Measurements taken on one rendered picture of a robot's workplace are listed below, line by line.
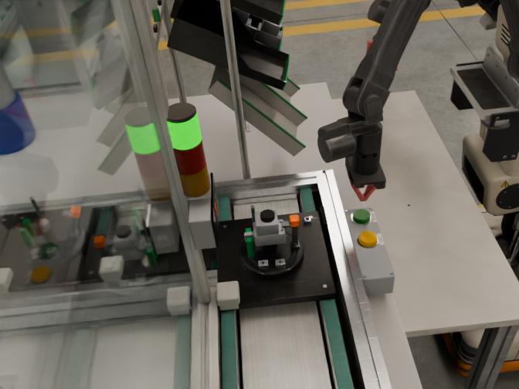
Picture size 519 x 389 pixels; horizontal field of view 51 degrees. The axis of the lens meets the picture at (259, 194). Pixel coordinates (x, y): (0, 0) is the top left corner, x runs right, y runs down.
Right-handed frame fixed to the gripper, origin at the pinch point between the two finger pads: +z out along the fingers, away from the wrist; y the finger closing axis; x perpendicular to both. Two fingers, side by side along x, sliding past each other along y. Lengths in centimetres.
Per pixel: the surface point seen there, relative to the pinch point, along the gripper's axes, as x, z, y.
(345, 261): -6.1, 7.0, 11.7
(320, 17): 42, 103, -309
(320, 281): -12.6, 5.3, 17.5
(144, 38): -36, -52, 19
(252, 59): -20.8, -20.2, -30.9
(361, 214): -0.1, 5.1, 0.3
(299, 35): 22, 103, -284
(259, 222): -23.7, -6.3, 10.0
